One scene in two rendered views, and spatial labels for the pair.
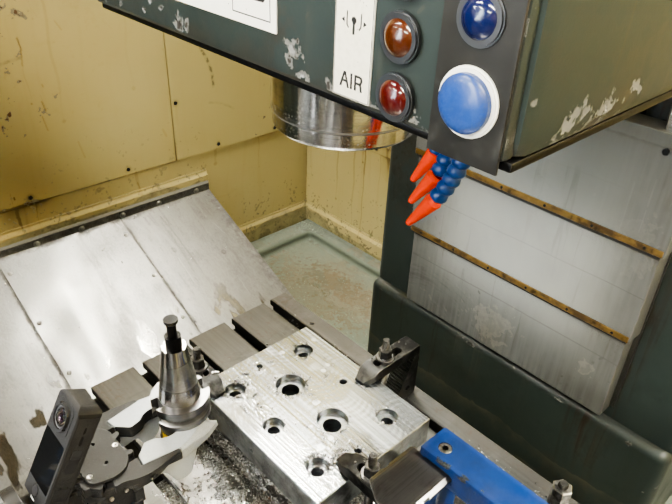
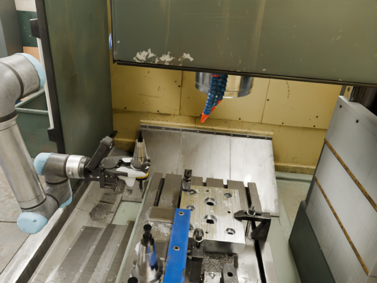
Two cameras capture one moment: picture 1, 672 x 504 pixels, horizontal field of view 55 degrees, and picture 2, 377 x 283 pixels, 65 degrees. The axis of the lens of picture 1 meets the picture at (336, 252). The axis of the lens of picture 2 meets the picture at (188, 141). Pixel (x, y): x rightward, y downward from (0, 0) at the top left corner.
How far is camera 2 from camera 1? 0.52 m
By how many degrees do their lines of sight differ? 40
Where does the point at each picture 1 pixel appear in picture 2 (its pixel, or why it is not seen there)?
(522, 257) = (343, 206)
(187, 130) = (269, 112)
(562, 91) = (131, 41)
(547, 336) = (341, 255)
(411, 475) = (163, 213)
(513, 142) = (116, 54)
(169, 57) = (271, 81)
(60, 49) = not seen: hidden behind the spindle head
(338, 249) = not seen: hidden behind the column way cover
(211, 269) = (250, 168)
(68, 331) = (187, 163)
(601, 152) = not seen: outside the picture
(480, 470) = (181, 224)
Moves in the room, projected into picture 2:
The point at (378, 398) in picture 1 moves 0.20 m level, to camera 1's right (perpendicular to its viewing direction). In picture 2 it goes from (234, 224) to (284, 261)
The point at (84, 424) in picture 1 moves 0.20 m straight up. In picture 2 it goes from (102, 145) to (98, 81)
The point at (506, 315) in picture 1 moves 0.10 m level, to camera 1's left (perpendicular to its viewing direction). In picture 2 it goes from (331, 236) to (305, 220)
